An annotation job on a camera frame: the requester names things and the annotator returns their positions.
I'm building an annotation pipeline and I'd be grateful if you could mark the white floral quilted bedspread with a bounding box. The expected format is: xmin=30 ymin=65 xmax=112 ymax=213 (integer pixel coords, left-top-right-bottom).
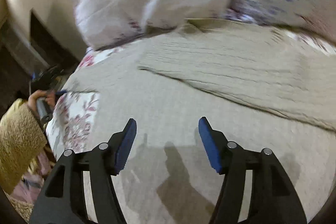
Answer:
xmin=46 ymin=46 xmax=132 ymax=159

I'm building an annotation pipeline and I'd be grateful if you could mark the beige ribbed knit garment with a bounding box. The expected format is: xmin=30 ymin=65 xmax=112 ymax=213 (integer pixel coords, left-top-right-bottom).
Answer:
xmin=65 ymin=20 xmax=335 ymax=223

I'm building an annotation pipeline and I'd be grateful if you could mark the person's left hand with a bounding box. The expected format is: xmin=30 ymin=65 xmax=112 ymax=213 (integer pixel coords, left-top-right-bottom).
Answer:
xmin=27 ymin=90 xmax=56 ymax=116

